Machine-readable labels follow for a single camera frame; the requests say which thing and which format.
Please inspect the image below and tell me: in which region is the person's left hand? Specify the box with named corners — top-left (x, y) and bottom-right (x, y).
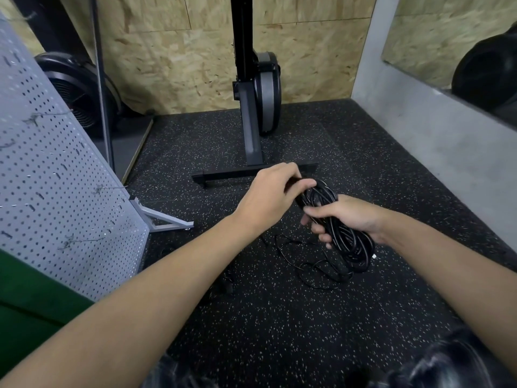
top-left (236, 162), bottom-right (318, 236)

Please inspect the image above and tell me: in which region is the person's right hand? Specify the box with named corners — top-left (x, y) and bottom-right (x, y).
top-left (301, 194), bottom-right (389, 250)

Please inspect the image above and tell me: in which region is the thick black cable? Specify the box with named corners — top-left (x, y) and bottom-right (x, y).
top-left (292, 178), bottom-right (376, 276)

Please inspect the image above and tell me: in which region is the person's right forearm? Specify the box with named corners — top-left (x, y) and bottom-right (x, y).
top-left (376, 212), bottom-right (517, 380)

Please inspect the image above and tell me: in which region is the person's left forearm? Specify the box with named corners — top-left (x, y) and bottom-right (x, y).
top-left (0, 206), bottom-right (269, 388)

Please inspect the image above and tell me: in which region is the black upright rowing machine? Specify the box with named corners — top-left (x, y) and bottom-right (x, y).
top-left (191, 0), bottom-right (320, 189)

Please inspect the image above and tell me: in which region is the small black adapter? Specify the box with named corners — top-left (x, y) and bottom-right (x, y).
top-left (210, 271), bottom-right (236, 298)

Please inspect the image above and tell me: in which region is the metal pegboard hook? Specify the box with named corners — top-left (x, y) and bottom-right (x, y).
top-left (23, 110), bottom-right (74, 126)
top-left (58, 233), bottom-right (108, 252)
top-left (92, 184), bottom-right (128, 196)

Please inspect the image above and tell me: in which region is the black metal pole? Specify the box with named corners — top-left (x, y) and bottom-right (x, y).
top-left (88, 0), bottom-right (116, 171)

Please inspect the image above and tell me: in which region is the white pegboard stand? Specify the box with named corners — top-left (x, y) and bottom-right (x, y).
top-left (0, 12), bottom-right (195, 302)

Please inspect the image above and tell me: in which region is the black round fan machine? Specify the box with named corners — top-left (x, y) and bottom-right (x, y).
top-left (34, 51), bottom-right (122, 136)

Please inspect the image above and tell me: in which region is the green fabric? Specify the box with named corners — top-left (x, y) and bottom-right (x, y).
top-left (0, 248), bottom-right (96, 380)

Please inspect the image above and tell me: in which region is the thin black cable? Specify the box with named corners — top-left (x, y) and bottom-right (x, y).
top-left (274, 233), bottom-right (353, 291)

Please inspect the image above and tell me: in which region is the wall mirror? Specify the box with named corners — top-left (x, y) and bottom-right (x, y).
top-left (381, 0), bottom-right (517, 130)

